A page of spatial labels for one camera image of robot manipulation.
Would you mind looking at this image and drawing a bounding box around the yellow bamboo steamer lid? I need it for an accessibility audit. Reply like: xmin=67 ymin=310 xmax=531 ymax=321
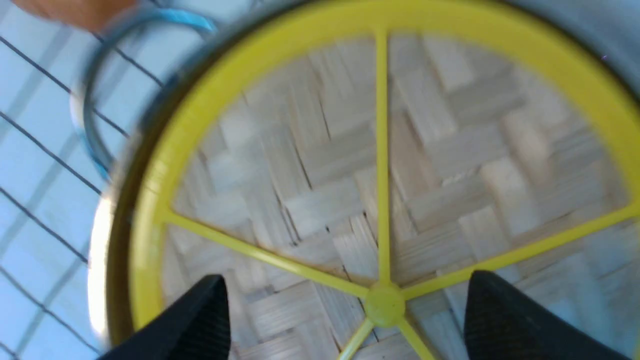
xmin=107 ymin=0 xmax=640 ymax=360

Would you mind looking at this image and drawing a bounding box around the stainless steel pot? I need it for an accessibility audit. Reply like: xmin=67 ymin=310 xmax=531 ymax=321
xmin=70 ymin=0 xmax=640 ymax=360

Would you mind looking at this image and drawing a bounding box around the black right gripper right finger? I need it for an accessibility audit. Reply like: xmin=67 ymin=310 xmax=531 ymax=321
xmin=463 ymin=269 xmax=626 ymax=360

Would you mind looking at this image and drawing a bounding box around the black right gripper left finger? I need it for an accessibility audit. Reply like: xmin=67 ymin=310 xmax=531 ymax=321
xmin=100 ymin=275 xmax=232 ymax=360

